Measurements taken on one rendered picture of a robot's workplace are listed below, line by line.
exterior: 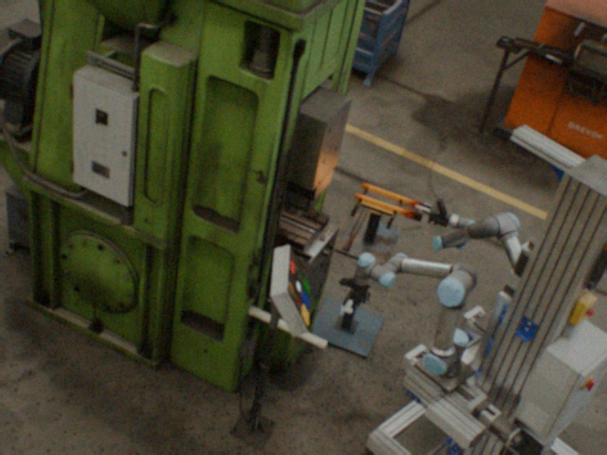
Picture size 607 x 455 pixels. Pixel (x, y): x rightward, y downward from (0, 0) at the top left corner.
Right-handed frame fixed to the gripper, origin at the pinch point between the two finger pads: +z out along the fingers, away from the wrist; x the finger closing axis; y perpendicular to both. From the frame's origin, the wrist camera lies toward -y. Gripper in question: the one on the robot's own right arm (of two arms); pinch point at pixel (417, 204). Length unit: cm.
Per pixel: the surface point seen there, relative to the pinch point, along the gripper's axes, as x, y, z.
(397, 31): 362, 68, 106
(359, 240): -16.5, 26.4, 24.6
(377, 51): 303, 66, 109
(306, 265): -72, 12, 39
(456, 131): 273, 100, 16
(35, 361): -132, 100, 168
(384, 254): -20.9, 26.4, 7.8
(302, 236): -63, 1, 47
